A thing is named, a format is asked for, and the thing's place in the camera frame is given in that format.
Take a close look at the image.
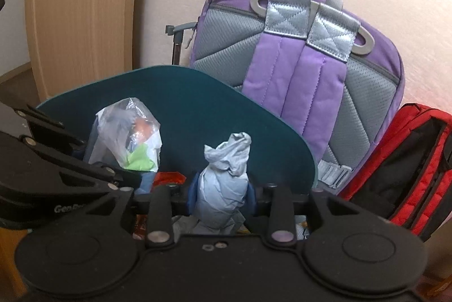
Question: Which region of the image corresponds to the red plastic bag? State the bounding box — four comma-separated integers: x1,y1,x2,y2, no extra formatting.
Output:
152,172,186,189

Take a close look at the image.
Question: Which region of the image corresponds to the clear bag with contents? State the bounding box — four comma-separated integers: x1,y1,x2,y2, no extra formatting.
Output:
84,98,162,172

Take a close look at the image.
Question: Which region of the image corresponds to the dark teal trash bin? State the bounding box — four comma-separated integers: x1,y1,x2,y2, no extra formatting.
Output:
34,64,319,236

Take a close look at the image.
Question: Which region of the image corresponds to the purple grey backpack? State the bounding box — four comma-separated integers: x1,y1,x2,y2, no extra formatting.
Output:
190,0,405,194

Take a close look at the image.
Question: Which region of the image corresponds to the red black backpack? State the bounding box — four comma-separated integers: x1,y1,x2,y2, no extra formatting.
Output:
339,103,451,241

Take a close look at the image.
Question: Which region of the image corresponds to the light wooden door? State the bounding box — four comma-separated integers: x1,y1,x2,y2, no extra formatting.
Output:
25,0,135,101

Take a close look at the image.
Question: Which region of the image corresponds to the folded grey trolley frame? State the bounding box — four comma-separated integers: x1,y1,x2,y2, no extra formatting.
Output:
165,22,197,65

